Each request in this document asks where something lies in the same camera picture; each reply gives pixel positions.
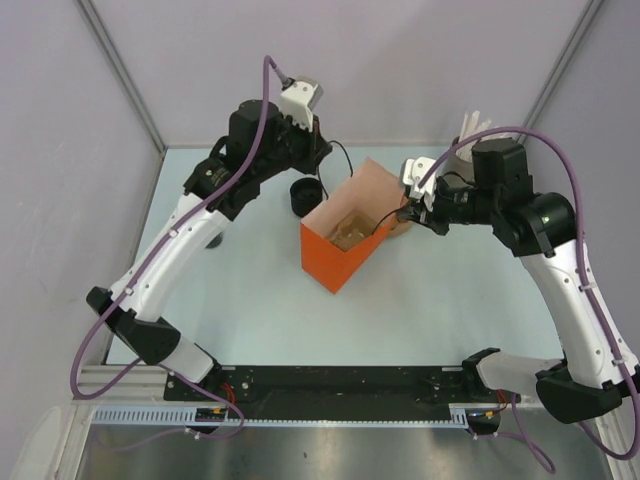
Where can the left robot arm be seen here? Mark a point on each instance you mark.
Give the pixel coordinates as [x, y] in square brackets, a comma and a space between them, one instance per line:
[263, 140]

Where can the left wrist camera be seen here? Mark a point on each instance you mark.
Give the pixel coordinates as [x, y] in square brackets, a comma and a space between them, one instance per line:
[298, 99]

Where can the orange paper bag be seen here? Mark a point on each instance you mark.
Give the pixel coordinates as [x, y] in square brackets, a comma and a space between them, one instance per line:
[372, 190]

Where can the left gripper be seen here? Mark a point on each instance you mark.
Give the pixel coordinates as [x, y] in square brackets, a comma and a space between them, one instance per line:
[315, 146]

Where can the grey straw holder cup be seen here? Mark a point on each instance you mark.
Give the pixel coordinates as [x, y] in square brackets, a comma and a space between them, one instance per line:
[460, 163]

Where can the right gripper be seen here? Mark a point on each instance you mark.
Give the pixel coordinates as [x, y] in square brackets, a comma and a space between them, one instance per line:
[420, 210]

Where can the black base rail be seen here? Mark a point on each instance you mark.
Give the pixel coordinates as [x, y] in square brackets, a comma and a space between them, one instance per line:
[351, 394]

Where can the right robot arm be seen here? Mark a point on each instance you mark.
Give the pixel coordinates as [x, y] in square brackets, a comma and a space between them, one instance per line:
[540, 230]

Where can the brown pulp cup carrier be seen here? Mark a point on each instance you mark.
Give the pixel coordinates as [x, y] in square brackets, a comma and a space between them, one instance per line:
[352, 230]

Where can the white straws bundle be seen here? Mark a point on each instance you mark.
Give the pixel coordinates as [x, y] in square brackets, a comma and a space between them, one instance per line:
[472, 124]

